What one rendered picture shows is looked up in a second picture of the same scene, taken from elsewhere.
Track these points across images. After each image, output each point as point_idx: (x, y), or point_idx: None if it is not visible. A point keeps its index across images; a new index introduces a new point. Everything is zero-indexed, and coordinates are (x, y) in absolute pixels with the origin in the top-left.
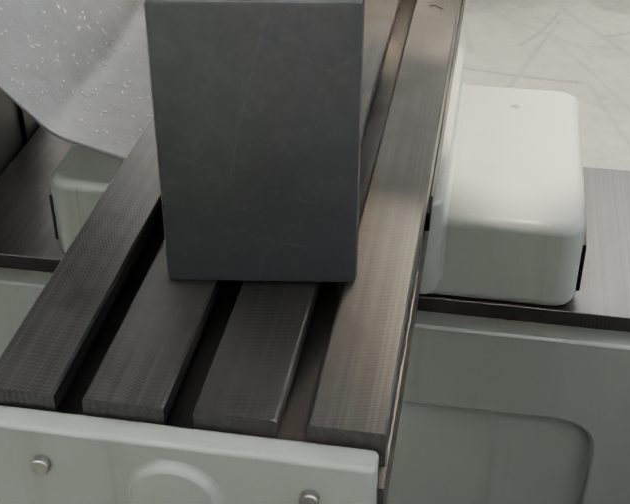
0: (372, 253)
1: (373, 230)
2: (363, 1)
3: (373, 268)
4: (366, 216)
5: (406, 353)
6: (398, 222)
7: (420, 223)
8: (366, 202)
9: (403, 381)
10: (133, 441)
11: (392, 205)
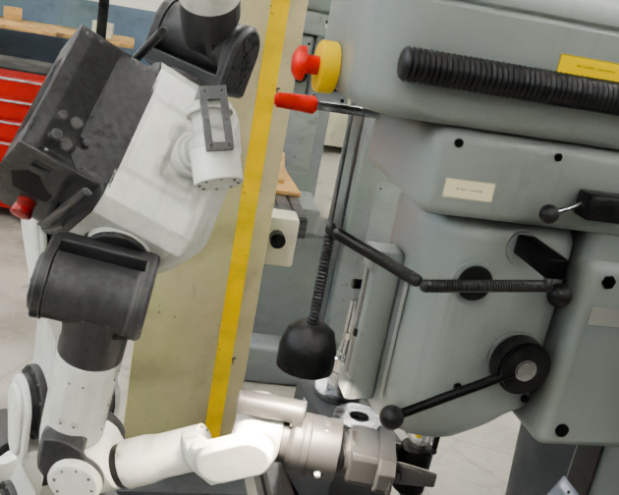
0: (281, 472)
1: (285, 481)
2: (298, 381)
3: (278, 467)
4: (290, 487)
5: (259, 480)
6: (278, 485)
7: (270, 486)
8: (293, 493)
9: (257, 481)
10: None
11: (283, 492)
